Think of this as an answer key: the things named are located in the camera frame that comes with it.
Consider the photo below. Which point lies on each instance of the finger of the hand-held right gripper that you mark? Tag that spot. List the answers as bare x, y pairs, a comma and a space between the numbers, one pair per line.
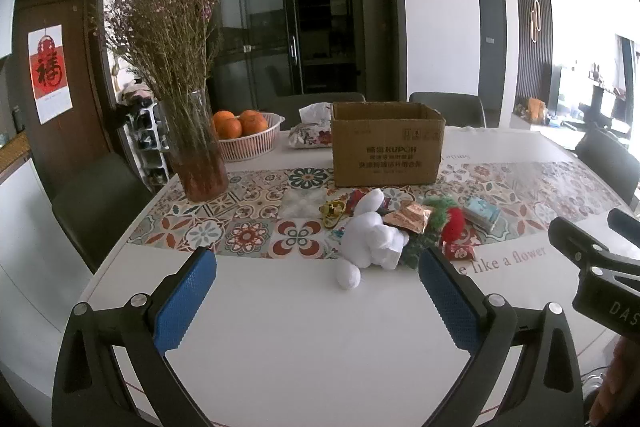
580, 247
625, 222

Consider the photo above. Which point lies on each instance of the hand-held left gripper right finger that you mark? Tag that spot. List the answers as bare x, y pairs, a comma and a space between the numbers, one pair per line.
450, 302

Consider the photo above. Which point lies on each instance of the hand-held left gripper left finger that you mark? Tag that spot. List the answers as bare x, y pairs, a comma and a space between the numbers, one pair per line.
185, 302

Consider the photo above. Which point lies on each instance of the dark green plush toy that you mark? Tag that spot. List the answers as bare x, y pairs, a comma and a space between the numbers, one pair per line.
417, 252

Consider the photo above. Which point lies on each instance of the red strawberry plush toy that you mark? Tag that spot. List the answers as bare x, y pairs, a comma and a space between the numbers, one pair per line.
454, 227

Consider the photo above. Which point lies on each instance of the brown cardboard box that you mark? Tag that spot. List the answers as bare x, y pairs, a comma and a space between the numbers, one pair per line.
385, 152

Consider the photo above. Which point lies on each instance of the person's right hand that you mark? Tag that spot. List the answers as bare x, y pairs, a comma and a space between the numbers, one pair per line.
617, 387

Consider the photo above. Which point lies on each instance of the red snack packet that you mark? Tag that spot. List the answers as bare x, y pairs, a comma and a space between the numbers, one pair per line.
459, 251

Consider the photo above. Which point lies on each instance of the copper foil snack packet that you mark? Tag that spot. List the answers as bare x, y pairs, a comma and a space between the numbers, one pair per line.
407, 218

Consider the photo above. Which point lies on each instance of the light blue tissue pack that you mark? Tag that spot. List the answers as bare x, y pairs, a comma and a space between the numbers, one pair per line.
481, 213

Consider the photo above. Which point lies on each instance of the white plush rabbit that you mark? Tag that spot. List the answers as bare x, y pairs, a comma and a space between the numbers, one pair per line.
370, 237

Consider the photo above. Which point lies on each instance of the glass vase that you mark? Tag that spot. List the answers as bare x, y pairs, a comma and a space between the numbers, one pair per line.
197, 167

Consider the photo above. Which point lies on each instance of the colourful candy wrapper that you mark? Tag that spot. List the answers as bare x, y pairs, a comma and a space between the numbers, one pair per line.
359, 201

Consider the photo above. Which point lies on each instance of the orange box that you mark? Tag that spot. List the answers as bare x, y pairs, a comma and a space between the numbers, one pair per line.
536, 111

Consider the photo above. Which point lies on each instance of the gold foil wrapped trinket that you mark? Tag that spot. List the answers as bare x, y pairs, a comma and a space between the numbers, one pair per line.
332, 214

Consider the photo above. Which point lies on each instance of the white shoe rack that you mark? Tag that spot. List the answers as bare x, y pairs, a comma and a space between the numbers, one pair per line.
150, 147

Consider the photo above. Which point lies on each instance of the white basket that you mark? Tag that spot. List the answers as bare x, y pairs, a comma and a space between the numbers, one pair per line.
247, 148

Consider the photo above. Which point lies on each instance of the orange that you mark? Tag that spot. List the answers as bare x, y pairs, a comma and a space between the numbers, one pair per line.
222, 117
230, 129
253, 122

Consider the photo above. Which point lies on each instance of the floral tissue pack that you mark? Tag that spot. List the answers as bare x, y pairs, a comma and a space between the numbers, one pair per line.
312, 134

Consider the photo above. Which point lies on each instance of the brown wooden door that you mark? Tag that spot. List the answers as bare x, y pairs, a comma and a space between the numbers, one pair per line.
82, 97

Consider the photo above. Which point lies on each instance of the dried flower bouquet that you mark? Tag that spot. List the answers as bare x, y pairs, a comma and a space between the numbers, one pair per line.
165, 22

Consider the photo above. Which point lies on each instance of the dark glass sliding door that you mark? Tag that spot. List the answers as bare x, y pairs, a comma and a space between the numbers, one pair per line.
310, 7

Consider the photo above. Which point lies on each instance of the dark slatted wall panel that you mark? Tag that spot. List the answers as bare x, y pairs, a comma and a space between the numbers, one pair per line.
532, 67

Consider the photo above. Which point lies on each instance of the red and white wall calendar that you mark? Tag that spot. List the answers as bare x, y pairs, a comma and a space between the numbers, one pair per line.
50, 77

